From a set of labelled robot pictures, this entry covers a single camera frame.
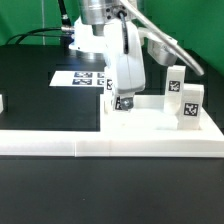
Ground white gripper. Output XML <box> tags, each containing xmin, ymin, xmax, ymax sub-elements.
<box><xmin>104</xmin><ymin>19</ymin><xmax>177</xmax><ymax>111</ymax></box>

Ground white square table top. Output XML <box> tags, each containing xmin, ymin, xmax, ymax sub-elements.
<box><xmin>100</xmin><ymin>94</ymin><xmax>222</xmax><ymax>135</ymax></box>

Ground white sheet with tags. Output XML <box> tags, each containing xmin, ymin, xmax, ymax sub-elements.
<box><xmin>50</xmin><ymin>71</ymin><xmax>104</xmax><ymax>87</ymax></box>

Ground white L-shaped obstacle fence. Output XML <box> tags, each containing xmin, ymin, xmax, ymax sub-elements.
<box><xmin>0</xmin><ymin>97</ymin><xmax>224</xmax><ymax>158</ymax></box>

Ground white part at left edge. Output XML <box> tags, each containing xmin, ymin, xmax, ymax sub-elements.
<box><xmin>0</xmin><ymin>94</ymin><xmax>4</xmax><ymax>114</ymax></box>

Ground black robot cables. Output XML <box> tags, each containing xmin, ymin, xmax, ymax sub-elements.
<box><xmin>4</xmin><ymin>0</ymin><xmax>76</xmax><ymax>46</ymax></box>

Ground grey gripper cables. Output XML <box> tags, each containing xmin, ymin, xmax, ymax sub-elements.
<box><xmin>118</xmin><ymin>0</ymin><xmax>206</xmax><ymax>77</ymax></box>

